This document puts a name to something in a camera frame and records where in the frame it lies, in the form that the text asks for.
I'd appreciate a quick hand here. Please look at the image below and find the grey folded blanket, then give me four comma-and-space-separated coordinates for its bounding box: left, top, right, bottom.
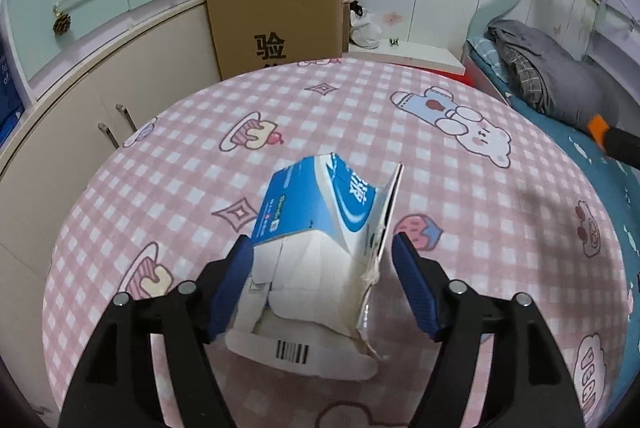
487, 19, 620, 132

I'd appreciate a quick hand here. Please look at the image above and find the pink checkered tablecloth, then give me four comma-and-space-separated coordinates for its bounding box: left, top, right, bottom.
43, 59, 639, 426

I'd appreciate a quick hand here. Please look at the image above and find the brown cardboard box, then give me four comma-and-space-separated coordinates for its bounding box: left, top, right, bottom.
206, 0, 345, 80

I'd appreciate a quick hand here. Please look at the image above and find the blue white carton box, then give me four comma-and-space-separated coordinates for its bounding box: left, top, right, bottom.
224, 153, 404, 382

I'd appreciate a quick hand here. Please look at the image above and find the orange bottle cap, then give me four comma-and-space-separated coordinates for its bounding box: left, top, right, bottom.
587, 114, 610, 148

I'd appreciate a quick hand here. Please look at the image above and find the blue shopping bag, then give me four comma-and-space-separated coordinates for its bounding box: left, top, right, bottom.
0, 45, 24, 145

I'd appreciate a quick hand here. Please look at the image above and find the red white storage bench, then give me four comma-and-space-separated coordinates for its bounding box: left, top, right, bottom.
344, 39, 474, 86

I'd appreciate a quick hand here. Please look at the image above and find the white curved cabinet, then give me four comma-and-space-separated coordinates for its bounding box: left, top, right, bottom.
1, 0, 219, 417

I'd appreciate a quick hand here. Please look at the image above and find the teal patterned bed sheet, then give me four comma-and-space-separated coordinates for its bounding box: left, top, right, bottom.
464, 35, 640, 294

